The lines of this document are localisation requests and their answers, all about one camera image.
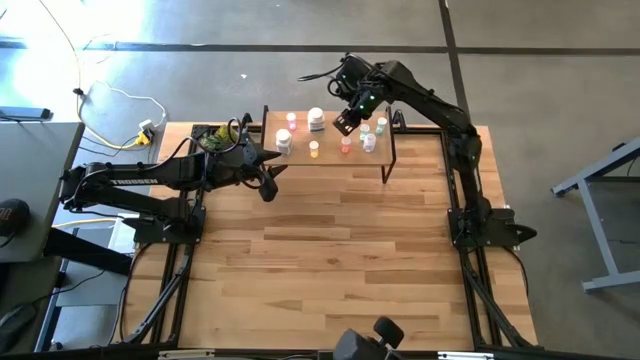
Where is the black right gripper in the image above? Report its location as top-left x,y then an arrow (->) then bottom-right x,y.
333,87 -> 382,138

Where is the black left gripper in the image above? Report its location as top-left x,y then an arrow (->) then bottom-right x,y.
234,143 -> 290,182

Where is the large white medicine bottle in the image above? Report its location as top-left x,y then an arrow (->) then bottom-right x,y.
306,106 -> 327,134
274,128 -> 294,156

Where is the wooden shelf with black legs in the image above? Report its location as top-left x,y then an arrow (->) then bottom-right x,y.
258,104 -> 399,185

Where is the white box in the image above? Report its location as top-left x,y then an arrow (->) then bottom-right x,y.
108,212 -> 140,255

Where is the black desk beam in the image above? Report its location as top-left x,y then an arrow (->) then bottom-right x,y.
43,227 -> 134,277

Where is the grey platform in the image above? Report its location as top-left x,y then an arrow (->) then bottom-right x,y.
53,227 -> 131,309

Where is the grey desk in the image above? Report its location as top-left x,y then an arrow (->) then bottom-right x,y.
0,121 -> 86,264

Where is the dark flat device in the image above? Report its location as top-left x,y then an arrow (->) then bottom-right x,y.
0,105 -> 52,122

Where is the black round pouch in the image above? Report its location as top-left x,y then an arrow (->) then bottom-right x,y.
0,198 -> 31,238

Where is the black rounded object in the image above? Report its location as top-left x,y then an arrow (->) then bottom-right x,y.
0,303 -> 39,354

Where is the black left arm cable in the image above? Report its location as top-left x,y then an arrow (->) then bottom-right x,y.
164,116 -> 247,166

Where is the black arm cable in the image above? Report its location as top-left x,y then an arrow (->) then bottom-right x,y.
164,116 -> 247,166
298,53 -> 354,99

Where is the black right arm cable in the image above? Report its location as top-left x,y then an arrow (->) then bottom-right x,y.
298,53 -> 354,99

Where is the black aluminium table frame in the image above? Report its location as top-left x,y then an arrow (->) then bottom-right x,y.
113,122 -> 539,360

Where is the long yellow cable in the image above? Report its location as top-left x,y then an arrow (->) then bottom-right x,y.
38,0 -> 146,151

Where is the white cable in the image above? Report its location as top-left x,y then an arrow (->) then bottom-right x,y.
79,79 -> 169,129

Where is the thin black floor cable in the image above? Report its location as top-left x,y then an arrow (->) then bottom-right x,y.
81,133 -> 145,158

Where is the short yellow cable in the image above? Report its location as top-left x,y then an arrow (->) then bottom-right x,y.
51,217 -> 120,230

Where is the silver bracket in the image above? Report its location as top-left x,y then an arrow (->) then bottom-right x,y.
158,349 -> 216,360
438,351 -> 495,360

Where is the blue-grey metal table frame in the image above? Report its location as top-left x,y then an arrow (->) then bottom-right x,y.
551,139 -> 640,294

